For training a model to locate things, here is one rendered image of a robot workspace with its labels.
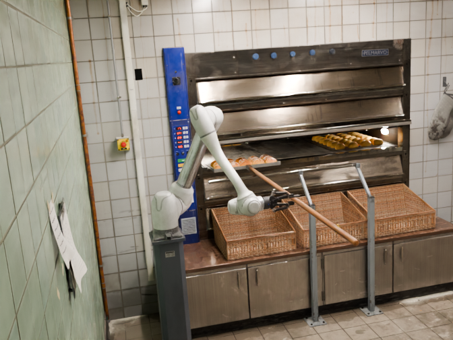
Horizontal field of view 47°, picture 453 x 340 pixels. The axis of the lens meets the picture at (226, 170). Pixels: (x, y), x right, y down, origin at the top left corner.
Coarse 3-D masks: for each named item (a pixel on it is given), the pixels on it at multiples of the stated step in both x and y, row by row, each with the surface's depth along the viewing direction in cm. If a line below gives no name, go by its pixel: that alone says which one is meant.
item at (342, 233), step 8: (264, 176) 370; (272, 184) 349; (288, 192) 325; (296, 200) 309; (304, 208) 297; (320, 216) 277; (328, 224) 266; (336, 232) 257; (344, 232) 251; (352, 240) 242
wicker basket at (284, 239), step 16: (224, 208) 426; (224, 224) 425; (240, 224) 428; (256, 224) 431; (272, 224) 434; (288, 224) 408; (224, 240) 386; (240, 240) 384; (256, 240) 388; (272, 240) 391; (288, 240) 412; (224, 256) 392; (240, 256) 387
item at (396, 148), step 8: (336, 152) 449; (344, 152) 446; (352, 152) 447; (360, 152) 448; (368, 152) 450; (376, 152) 452; (384, 152) 454; (280, 160) 434; (288, 160) 434; (296, 160) 436; (304, 160) 438; (312, 160) 439; (320, 160) 441; (208, 168) 422
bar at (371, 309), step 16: (256, 176) 391; (272, 176) 394; (368, 192) 396; (368, 208) 395; (368, 224) 398; (368, 240) 401; (368, 256) 404; (368, 272) 407; (368, 288) 411; (368, 304) 414; (320, 320) 404
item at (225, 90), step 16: (208, 80) 409; (224, 80) 411; (240, 80) 414; (256, 80) 417; (272, 80) 419; (288, 80) 422; (304, 80) 425; (320, 80) 427; (336, 80) 431; (352, 80) 433; (368, 80) 436; (384, 80) 439; (400, 80) 442; (208, 96) 407; (224, 96) 409; (240, 96) 412; (256, 96) 412; (272, 96) 415; (288, 96) 422
